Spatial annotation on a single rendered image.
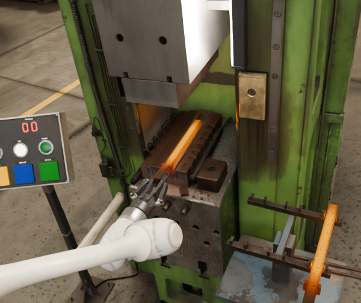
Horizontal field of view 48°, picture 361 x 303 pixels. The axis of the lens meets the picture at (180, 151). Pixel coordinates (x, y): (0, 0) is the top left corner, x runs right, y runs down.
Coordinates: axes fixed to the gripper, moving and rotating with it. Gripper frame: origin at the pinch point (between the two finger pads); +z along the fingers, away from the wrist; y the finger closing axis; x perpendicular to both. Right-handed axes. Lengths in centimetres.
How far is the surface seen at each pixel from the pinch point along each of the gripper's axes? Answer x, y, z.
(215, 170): -2.4, 17.1, 10.6
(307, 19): 52, 45, 21
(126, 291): -100, -39, 3
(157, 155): -1.5, -7.7, 12.1
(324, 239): -3, 59, -10
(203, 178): -2.6, 14.0, 5.3
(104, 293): -99, -50, -3
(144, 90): 32.2, -4.5, 5.9
